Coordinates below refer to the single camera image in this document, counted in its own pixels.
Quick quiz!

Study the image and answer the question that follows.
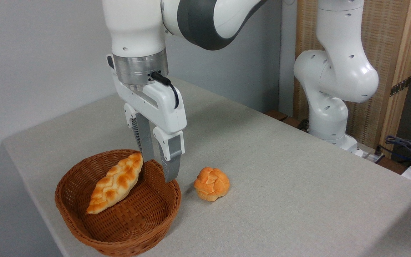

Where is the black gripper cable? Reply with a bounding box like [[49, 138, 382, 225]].
[[151, 71, 180, 109]]

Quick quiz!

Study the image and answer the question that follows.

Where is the long braided bread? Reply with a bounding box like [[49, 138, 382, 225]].
[[86, 153, 144, 215]]

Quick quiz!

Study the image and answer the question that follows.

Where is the black cable bundle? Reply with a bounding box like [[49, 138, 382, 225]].
[[385, 135, 411, 165]]

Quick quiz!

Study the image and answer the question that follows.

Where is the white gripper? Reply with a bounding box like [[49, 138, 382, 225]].
[[106, 54, 187, 183]]

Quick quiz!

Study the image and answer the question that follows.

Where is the round bread roll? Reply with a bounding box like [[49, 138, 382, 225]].
[[193, 167, 230, 202]]

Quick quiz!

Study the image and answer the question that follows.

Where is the brown wicker basket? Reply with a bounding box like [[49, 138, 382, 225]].
[[55, 149, 182, 257]]

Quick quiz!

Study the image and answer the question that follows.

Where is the brown wooden platform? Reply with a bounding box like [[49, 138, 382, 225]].
[[265, 110, 310, 133]]

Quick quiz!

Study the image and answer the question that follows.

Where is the wooden woven folding screen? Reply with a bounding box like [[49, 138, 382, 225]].
[[293, 0, 411, 160]]

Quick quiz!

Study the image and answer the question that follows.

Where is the black screen hinge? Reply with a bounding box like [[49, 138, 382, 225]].
[[390, 76, 411, 97]]

